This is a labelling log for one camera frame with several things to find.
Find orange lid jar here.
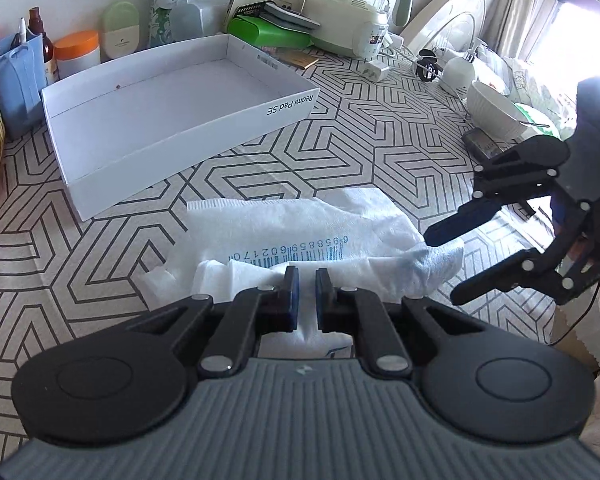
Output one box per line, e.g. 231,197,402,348
54,30,103,81

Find white green spray bottle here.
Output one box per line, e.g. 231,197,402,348
149,0,182,49

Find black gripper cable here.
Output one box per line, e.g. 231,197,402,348
549,280,600,347

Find blue fabric bag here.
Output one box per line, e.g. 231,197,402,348
0,34,47,140

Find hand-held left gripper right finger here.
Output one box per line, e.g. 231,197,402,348
314,267,487,377

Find lime green case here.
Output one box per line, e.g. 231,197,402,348
227,14,314,54

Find pale green container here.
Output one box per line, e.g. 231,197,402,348
102,0,141,60

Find white cardboard box lid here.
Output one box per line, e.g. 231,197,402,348
40,33,322,222

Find grey flat device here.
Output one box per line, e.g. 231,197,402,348
261,0,322,32

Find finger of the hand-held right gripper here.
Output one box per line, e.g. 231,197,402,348
449,199,600,307
423,135,572,248

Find brown spray bottle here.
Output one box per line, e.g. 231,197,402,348
28,7,60,87

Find black remote control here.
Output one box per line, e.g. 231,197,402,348
462,127,512,162

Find clear plastic jug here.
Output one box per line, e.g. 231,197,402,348
172,0,232,44

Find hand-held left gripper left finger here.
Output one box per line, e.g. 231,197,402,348
125,265,301,379

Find white ribbed bowl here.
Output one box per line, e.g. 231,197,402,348
467,80,537,142

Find white kitchen appliance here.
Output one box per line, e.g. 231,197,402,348
300,0,394,59

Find white shopping bag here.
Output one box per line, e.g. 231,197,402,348
142,187,467,361

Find white charger plug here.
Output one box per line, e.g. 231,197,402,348
362,57,392,81

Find curtain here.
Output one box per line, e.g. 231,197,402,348
499,0,562,57

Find white fan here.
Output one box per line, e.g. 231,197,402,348
399,0,489,62

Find white soap pump bottle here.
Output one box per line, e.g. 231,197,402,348
439,37,481,97

